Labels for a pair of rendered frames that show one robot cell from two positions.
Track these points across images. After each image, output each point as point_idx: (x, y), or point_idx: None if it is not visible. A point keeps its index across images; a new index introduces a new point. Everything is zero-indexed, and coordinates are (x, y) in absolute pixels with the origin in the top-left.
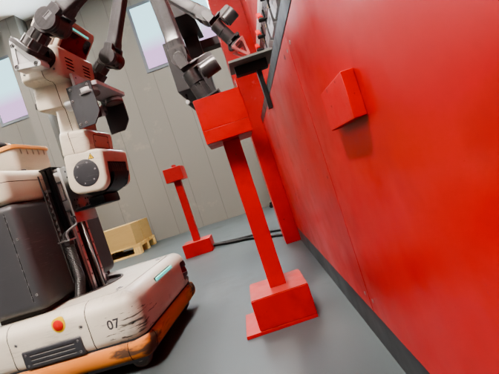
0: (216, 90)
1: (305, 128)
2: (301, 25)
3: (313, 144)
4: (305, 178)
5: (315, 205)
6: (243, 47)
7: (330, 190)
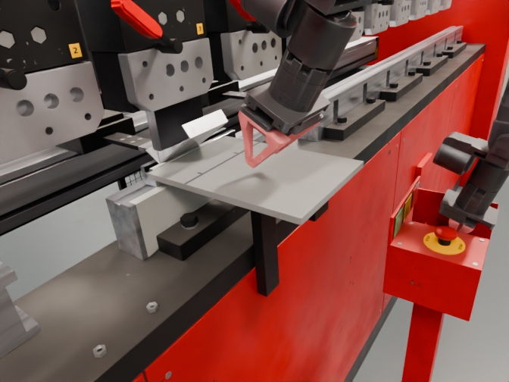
0: (452, 191)
1: (380, 217)
2: (416, 132)
3: (384, 223)
4: (335, 317)
5: (339, 336)
6: (252, 128)
7: (383, 253)
